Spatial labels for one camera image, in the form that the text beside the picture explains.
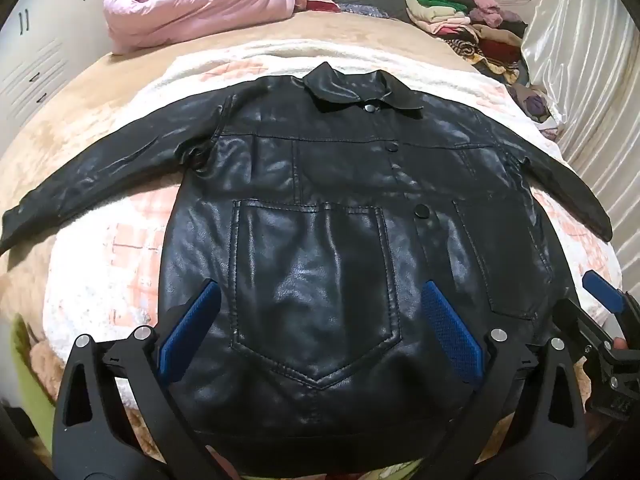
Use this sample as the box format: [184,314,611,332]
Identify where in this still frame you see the black leather jacket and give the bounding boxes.
[0,62,614,461]

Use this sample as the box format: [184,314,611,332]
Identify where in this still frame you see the green cloth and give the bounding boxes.
[9,314,57,436]

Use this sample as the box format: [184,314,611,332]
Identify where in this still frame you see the pile of folded clothes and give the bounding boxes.
[404,0,531,86]

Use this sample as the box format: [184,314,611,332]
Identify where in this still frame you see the bag of mixed cloths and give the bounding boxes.
[509,81,567,137]

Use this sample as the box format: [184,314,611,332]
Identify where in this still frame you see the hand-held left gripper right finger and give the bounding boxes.
[420,280,591,480]

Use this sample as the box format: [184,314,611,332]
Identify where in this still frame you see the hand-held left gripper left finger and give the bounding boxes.
[51,280,223,480]

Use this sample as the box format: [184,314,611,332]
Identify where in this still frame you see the pink quilt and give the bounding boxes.
[103,0,297,56]

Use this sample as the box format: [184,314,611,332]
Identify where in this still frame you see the white wardrobe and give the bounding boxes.
[0,0,166,148]

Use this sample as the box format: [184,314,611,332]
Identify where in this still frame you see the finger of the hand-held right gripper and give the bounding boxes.
[582,270,630,322]
[555,299,617,358]

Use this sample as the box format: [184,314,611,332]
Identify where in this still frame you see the white orange printed blanket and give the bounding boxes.
[42,42,623,396]

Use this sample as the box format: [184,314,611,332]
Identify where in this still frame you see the blue floral cloth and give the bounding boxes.
[340,2,393,20]

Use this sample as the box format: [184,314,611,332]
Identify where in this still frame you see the white curtain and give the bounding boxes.
[520,0,640,263]

